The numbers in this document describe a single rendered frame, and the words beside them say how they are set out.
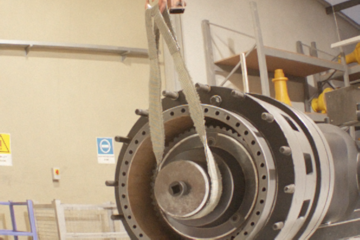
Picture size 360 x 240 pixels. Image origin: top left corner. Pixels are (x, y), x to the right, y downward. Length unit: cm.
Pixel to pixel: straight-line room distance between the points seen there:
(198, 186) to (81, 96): 692
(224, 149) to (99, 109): 688
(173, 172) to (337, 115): 289
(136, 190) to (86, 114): 669
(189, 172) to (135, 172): 22
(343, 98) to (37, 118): 478
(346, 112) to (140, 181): 274
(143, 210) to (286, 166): 41
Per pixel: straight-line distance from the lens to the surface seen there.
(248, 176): 152
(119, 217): 162
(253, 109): 150
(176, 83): 904
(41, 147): 786
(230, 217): 153
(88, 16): 865
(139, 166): 160
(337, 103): 424
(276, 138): 147
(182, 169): 142
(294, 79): 1098
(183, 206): 142
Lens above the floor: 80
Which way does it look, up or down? 9 degrees up
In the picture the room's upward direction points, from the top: 4 degrees counter-clockwise
